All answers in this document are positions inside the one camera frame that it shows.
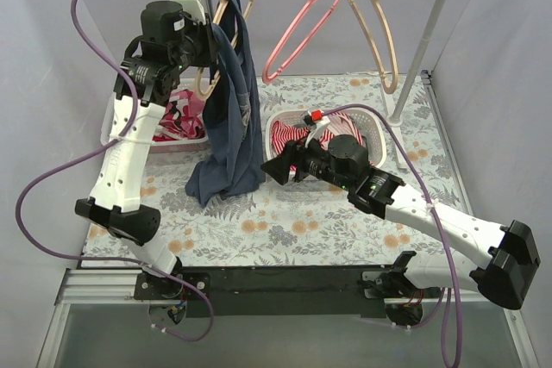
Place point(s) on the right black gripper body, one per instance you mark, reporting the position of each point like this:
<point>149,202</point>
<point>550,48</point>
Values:
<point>295,161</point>

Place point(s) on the white oval laundry basket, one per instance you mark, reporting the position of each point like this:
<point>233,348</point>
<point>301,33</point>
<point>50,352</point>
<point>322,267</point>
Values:
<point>367,123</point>

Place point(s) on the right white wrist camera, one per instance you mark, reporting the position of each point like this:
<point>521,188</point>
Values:
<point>317,122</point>

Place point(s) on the white rectangular laundry basket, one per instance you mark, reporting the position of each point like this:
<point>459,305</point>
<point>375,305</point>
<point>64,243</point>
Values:
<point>180,145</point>

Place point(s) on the blue tank top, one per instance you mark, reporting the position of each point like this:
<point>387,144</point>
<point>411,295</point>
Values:
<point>231,117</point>

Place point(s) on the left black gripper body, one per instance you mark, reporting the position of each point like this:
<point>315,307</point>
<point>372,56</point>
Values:
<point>207,41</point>

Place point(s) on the pink plastic hanger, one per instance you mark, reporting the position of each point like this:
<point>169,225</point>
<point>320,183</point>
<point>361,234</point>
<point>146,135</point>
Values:
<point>305,25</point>

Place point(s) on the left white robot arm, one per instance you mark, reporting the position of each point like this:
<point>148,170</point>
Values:
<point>115,200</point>

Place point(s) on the red striped white garment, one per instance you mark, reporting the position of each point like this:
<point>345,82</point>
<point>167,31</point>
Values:
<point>288,125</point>

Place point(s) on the pink patterned clothes pile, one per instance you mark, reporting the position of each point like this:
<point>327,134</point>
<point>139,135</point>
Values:
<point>183,118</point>

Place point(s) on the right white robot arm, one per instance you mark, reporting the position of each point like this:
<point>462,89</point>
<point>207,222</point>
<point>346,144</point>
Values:
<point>499,261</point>

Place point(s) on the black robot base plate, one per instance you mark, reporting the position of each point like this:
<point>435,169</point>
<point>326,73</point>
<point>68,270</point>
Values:
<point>279,290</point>

